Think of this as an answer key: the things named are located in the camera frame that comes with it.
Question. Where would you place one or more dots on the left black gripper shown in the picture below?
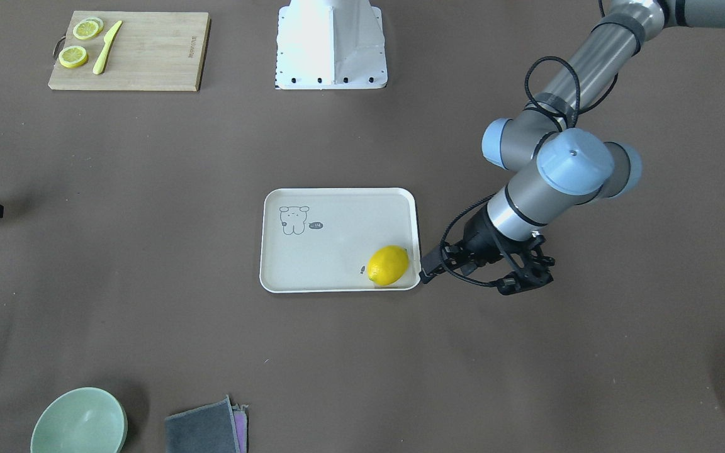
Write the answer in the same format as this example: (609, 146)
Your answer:
(481, 238)

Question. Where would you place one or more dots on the yellow lemon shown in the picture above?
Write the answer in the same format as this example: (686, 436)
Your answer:
(387, 265)

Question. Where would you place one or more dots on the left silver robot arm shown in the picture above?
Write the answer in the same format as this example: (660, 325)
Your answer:
(555, 164)

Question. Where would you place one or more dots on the white rectangular tray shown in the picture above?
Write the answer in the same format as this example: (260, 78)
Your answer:
(319, 240)

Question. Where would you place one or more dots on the lower lemon slice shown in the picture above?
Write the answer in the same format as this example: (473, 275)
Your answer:
(72, 57)

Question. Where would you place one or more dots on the lemon slice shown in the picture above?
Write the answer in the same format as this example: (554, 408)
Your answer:
(88, 28)
(72, 57)

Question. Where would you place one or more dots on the yellow plastic knife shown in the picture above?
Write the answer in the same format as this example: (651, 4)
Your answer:
(100, 64)

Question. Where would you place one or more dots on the upper lemon slice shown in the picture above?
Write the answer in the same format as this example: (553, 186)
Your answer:
(88, 28)

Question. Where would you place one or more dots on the bamboo cutting board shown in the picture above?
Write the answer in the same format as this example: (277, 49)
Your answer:
(152, 51)

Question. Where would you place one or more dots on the pale green bowl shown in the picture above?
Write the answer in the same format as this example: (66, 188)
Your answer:
(81, 420)

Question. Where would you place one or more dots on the purple cloth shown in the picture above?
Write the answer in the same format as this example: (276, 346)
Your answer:
(241, 422)

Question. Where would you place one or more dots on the grey folded cloth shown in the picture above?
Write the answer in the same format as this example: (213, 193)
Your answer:
(209, 428)

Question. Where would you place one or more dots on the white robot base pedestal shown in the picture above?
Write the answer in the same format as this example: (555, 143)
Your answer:
(330, 45)

